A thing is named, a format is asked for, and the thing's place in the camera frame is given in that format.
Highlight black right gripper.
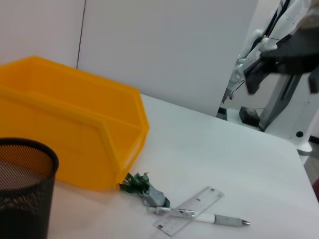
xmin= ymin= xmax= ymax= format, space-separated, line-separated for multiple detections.
xmin=243 ymin=4 xmax=319 ymax=95

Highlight transparent plastic ruler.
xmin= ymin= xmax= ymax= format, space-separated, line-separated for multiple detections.
xmin=152 ymin=185 xmax=224 ymax=237

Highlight white grey ballpoint pen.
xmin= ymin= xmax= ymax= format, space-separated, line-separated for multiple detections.
xmin=147 ymin=206 xmax=252 ymax=228

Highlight black mesh pen holder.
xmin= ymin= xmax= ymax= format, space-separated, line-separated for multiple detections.
xmin=0 ymin=137 xmax=60 ymax=239

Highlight dark grey box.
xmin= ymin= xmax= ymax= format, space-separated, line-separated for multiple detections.
xmin=238 ymin=106 xmax=261 ymax=127

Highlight white humanoid robot on stand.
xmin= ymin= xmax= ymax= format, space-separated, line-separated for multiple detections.
xmin=221 ymin=0 xmax=314 ymax=157

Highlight yellow plastic storage bin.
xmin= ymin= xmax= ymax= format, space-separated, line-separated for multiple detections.
xmin=0 ymin=55 xmax=151 ymax=192

